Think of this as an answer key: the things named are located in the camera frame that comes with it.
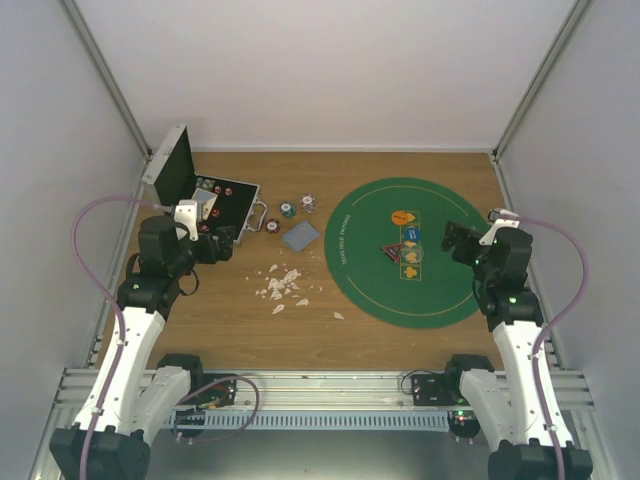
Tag red triangle dealer button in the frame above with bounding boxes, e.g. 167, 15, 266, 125
381, 243, 402, 263

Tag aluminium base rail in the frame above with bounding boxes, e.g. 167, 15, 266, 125
50, 369, 595, 432

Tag round green poker mat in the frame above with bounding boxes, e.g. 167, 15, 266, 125
324, 177, 488, 329

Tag red hundred chip stack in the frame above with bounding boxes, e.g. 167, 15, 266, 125
265, 219, 280, 234

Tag aluminium poker case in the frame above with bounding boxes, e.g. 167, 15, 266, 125
142, 124, 268, 245

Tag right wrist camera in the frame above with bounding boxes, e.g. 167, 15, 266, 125
479, 208, 520, 246

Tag clear round button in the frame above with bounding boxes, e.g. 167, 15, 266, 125
401, 242, 424, 264

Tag green fifty chip stack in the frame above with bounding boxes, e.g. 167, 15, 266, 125
279, 201, 297, 218

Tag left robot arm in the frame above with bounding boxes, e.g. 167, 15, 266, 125
49, 216, 236, 479

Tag blue ten chip stack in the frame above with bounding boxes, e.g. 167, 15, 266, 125
300, 194, 316, 214

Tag orange big blind button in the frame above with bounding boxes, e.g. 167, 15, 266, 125
391, 210, 416, 226

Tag card pack in case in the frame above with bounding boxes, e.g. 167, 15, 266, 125
192, 188, 218, 220

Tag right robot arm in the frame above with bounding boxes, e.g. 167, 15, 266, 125
441, 218, 593, 479

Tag white debris pile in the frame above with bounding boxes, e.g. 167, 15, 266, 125
241, 257, 347, 321

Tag blue small blind button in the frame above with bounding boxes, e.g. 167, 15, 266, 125
402, 225, 422, 243

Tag blue playing card deck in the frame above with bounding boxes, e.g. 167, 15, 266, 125
282, 221, 320, 252

